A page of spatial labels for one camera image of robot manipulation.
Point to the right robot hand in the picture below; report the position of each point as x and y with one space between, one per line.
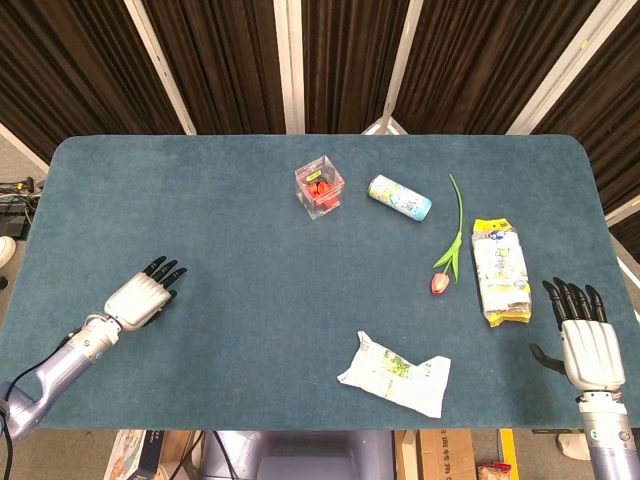
590 352

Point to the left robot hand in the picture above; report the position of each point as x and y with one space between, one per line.
140 302

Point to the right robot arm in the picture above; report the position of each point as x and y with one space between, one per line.
607 435

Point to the purple robot base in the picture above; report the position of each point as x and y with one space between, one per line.
300 455

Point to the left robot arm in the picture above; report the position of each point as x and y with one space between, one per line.
50 370

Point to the beige shoe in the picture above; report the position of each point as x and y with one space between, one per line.
570 445

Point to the yellow white snack package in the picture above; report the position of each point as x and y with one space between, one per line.
501 272

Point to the blue table cloth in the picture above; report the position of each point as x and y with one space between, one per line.
275 280

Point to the black power strip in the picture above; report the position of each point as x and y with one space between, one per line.
12 217

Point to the printed white cardboard box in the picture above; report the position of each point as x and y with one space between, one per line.
132 457

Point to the artificial pink tulip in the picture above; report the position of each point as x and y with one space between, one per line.
452 240

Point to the brown cardboard box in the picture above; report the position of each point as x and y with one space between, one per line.
440 455

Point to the crumpled white paper wrapper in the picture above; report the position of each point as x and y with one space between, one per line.
395 372

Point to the clear box with red caps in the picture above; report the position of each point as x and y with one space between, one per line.
320 188

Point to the light blue drink can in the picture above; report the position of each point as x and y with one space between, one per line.
399 198

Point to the folding screen panels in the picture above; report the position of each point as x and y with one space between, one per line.
320 65

